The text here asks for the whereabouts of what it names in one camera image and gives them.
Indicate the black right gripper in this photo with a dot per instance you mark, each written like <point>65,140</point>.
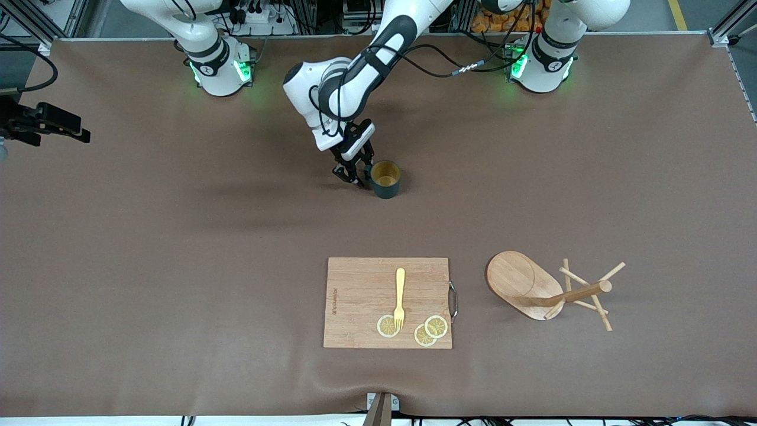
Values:
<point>25,123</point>

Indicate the lemon slice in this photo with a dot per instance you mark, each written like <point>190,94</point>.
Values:
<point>437,326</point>
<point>422,338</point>
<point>384,327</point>

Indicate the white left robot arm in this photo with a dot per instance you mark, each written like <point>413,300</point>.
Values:
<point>355,83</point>

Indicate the wooden cutting board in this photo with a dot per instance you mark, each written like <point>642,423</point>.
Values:
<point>361,296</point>

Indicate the wooden mug tree rack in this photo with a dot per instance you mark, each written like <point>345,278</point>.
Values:
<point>520,284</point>

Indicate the long white power strip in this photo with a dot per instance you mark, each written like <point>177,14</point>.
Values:
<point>361,27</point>

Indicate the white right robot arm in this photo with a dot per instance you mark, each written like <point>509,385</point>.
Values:
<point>219,71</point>

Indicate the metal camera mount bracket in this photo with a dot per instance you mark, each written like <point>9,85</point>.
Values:
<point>378,414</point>

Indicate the orange snack bag pile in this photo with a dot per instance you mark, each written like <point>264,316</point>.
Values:
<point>491,23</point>

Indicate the teal mug yellow inside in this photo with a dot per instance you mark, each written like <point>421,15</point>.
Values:
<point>385,180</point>

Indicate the yellow plastic fork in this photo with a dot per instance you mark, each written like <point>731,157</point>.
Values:
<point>400,284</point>

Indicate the brown table cover mat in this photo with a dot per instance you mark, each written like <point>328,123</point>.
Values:
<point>177,355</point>

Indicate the aluminium frame post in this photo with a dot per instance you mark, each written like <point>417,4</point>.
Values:
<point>74,15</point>
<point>718,36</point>

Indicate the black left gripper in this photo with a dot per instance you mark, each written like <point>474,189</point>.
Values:
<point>349,165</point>

